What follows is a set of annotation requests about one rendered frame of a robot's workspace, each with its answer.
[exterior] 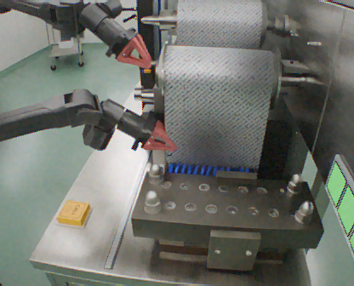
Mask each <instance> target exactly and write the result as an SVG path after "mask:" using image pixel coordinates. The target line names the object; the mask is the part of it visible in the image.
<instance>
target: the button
mask: <svg viewBox="0 0 354 286"><path fill-rule="evenodd" d="M89 211H90V206H89V203H85V202H81V201H73V200H66V202H65V203H64V206H63V207H62V208H61V211H60V212H59V214H58V215H57V216H56V217H57V221H58V223H60V224H66V225H73V226H82V225H83V223H84V221H85V219H86V218H87V214H88V213H89Z"/></svg>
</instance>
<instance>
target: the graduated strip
mask: <svg viewBox="0 0 354 286"><path fill-rule="evenodd" d="M151 154H152V150H146V153H145V156H144V159H143V161H142V164H141V165H140V169H139V171H138V175H137V177H136V179H135V182H134V185H133V187H132V191H131V193H130V195H129V198H128V201H127V205H126V207H125V210H124V211H123V216H122V219H121V220H120V222H119V227H118V229H117V232H116V236H115V237H114V239H113V242H112V246H111V248H110V252H109V254H108V255H107V259H106V263H105V266H104V268H103V269H110V270H113V267H114V264H115V261H116V260H117V254H118V252H119V248H120V246H121V243H122V241H123V240H122V239H123V236H124V234H125V232H126V227H127V225H128V222H129V217H130V215H131V213H132V211H133V208H134V202H135V199H136V198H137V195H138V193H139V191H140V185H141V182H142V180H143V178H144V175H145V172H146V167H147V164H148V163H149V160H150V157H151Z"/></svg>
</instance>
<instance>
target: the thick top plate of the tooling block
mask: <svg viewBox="0 0 354 286"><path fill-rule="evenodd" d="M148 178H149V172H148V171H146V175H145V178H144V179H143V182H142V185H141V187H140V193H139V196H138V198H137V200H136V203H135V206H134V211H133V213H132V215H131V217H130V219H131V225H132V232H133V237H146V238H156V239H164V240H171V241H179V242H187V243H208V244H209V239H210V234H211V229H218V230H226V231H227V230H234V231H241V232H245V231H250V232H260V235H261V240H260V245H259V248H261V247H267V248H280V249H282V248H287V249H291V248H294V249H316V248H317V246H318V244H319V243H320V240H321V237H322V236H323V234H324V232H325V230H324V229H323V228H324V226H323V223H322V221H321V217H320V216H319V215H320V214H319V213H318V210H317V206H316V204H315V200H314V199H313V197H312V196H313V195H312V194H311V189H310V187H309V184H308V182H305V181H303V185H302V191H301V193H300V194H294V193H292V192H289V191H288V188H287V186H288V184H289V181H286V180H269V179H265V180H259V179H257V181H256V185H250V184H241V183H238V184H231V183H221V182H216V176H209V175H199V174H179V173H163V181H162V183H160V184H157V185H154V184H152V183H150V182H149V180H148ZM149 191H154V192H156V193H157V195H158V198H159V200H160V202H161V205H162V209H161V211H160V212H158V213H157V214H149V213H146V212H145V210H144V207H145V200H146V194H147V193H148V192H149ZM305 201H310V202H311V203H312V204H313V210H312V212H313V213H312V215H311V222H310V223H309V224H301V223H299V222H298V221H297V220H296V219H295V217H294V216H295V214H296V213H297V212H298V208H299V207H300V206H301V204H302V203H303V202H305Z"/></svg>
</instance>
